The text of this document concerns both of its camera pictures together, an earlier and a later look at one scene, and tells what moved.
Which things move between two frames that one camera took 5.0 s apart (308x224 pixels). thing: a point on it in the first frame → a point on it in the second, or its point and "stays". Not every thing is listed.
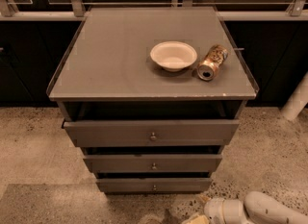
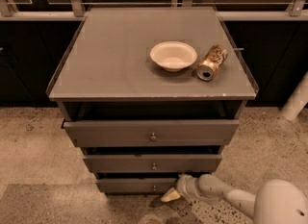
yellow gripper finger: (197, 219) → (170, 195)
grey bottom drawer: (153, 185) stays
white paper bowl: (173, 56) stays
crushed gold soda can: (209, 65) stays
